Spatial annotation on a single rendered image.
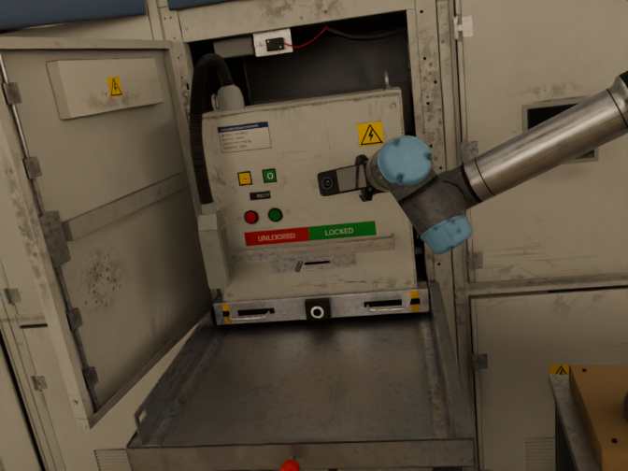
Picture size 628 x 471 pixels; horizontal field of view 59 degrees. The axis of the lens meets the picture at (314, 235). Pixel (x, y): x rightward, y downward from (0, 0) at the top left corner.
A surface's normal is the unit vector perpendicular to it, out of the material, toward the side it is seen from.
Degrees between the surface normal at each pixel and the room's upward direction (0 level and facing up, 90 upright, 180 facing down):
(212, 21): 90
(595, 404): 1
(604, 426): 1
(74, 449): 90
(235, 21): 90
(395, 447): 90
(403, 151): 75
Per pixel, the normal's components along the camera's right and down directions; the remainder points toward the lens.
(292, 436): -0.13, -0.95
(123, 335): 0.95, -0.04
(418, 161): 0.09, 0.00
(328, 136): -0.13, 0.30
